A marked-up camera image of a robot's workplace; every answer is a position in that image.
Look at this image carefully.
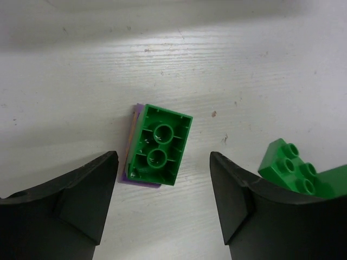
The green purple lego cluster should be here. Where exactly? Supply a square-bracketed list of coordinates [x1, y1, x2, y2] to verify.
[120, 103, 193, 188]

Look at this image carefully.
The green stepped lego brick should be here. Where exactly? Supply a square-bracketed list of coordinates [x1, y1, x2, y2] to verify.
[258, 138, 346, 199]

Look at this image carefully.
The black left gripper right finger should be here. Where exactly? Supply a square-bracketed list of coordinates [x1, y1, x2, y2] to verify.
[209, 152, 346, 259]

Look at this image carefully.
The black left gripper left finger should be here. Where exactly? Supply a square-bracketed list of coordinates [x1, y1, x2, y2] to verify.
[1, 151, 119, 259]

